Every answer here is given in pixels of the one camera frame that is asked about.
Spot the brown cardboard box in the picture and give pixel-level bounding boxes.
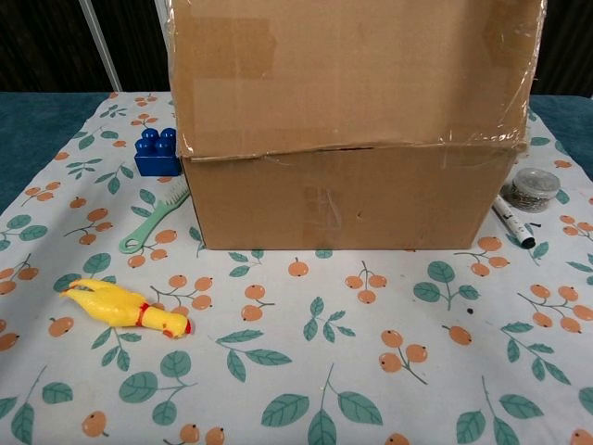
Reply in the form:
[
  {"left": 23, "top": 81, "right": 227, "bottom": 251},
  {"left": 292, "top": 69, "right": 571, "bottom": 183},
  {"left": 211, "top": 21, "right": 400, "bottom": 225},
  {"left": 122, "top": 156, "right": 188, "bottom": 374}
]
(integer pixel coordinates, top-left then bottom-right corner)
[{"left": 167, "top": 0, "right": 543, "bottom": 251}]

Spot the floral leaf fruit tablecloth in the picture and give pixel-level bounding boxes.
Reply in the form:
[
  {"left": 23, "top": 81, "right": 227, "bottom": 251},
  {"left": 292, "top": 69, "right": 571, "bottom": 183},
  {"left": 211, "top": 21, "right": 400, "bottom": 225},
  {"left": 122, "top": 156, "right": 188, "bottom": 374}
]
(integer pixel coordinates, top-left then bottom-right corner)
[{"left": 0, "top": 91, "right": 593, "bottom": 445}]

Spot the green plastic hairbrush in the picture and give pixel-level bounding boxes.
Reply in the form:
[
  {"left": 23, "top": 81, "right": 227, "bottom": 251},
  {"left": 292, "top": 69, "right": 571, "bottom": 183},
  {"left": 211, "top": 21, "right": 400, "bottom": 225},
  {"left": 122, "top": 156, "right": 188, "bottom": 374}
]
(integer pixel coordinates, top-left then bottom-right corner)
[{"left": 119, "top": 178, "right": 191, "bottom": 255}]

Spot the blue toy building block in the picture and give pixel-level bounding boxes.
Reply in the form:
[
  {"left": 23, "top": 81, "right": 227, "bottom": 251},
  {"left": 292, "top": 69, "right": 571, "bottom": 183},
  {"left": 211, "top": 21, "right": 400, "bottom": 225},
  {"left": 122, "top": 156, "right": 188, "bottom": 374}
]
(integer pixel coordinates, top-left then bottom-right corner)
[{"left": 133, "top": 127, "right": 183, "bottom": 178}]

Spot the yellow rubber chicken toy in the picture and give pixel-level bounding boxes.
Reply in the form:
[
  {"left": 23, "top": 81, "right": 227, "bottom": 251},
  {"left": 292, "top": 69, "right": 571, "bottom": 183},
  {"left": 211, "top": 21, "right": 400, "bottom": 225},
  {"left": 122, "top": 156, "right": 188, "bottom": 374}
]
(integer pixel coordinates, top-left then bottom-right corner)
[{"left": 58, "top": 276, "right": 195, "bottom": 339}]

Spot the black white marker pen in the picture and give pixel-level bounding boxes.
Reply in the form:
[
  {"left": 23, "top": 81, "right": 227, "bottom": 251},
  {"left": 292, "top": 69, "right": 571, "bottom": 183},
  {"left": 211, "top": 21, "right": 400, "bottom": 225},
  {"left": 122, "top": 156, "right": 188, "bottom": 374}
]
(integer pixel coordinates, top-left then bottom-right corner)
[{"left": 491, "top": 194, "right": 536, "bottom": 249}]

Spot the clear jar of metal pins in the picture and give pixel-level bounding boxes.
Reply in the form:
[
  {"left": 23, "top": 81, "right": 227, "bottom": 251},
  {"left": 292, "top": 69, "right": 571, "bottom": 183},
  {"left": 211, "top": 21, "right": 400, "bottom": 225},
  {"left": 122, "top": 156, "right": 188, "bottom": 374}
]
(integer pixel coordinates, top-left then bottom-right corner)
[{"left": 499, "top": 168, "right": 561, "bottom": 213}]

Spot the teal fabric table cover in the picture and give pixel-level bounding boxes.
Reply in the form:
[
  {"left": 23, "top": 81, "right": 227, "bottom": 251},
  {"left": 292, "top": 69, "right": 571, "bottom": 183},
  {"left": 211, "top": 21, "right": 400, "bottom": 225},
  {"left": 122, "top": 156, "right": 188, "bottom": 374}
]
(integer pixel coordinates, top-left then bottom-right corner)
[{"left": 0, "top": 90, "right": 593, "bottom": 219}]

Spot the thin white frame post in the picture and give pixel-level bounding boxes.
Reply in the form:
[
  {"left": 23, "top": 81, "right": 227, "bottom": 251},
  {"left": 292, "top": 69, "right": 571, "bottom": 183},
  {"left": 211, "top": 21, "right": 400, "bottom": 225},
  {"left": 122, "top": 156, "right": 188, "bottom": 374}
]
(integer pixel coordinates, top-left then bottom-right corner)
[{"left": 78, "top": 0, "right": 122, "bottom": 93}]

